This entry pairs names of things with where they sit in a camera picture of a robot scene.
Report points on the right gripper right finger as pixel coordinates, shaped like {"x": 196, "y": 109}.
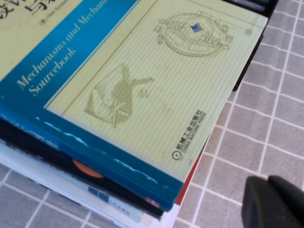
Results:
{"x": 295, "y": 206}

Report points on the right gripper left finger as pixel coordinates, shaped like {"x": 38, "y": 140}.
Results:
{"x": 261, "y": 206}

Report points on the red book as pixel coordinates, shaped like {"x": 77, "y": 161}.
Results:
{"x": 190, "y": 185}

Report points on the yellow blue mechanisms book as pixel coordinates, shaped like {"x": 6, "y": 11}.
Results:
{"x": 166, "y": 95}

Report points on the white book grey label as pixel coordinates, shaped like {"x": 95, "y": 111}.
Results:
{"x": 71, "y": 190}

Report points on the black plastic book stand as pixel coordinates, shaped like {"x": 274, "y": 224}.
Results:
{"x": 251, "y": 6}

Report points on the black book orange circle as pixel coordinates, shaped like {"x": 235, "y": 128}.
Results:
{"x": 59, "y": 158}

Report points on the grey white-grid tablecloth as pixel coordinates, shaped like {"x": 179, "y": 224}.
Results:
{"x": 261, "y": 118}

